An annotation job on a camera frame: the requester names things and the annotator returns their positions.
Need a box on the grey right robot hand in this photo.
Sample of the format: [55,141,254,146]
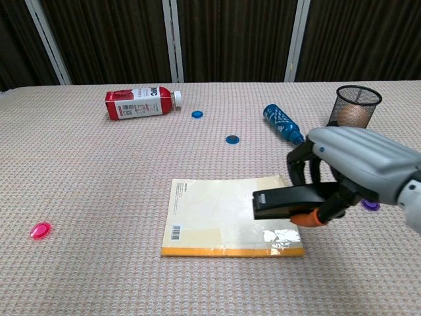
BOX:
[286,126,421,228]

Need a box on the black stapler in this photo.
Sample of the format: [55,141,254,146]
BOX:
[252,182,343,221]

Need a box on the worn yellow-spined book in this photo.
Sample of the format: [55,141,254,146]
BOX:
[160,175,306,258]

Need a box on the tan ball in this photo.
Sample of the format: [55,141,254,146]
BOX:
[337,105,368,129]

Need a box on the black mesh pen cup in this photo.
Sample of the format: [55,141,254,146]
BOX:
[326,85,383,130]

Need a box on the blue spray bottle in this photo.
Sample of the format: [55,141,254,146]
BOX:
[262,103,307,145]

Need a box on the red juice bottle white cap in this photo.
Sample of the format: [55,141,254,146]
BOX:
[105,86,183,122]

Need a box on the pink round magnet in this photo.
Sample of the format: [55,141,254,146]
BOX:
[30,222,53,241]

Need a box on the grey partition post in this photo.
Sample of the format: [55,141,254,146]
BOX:
[25,0,72,86]
[284,0,310,83]
[162,0,184,83]

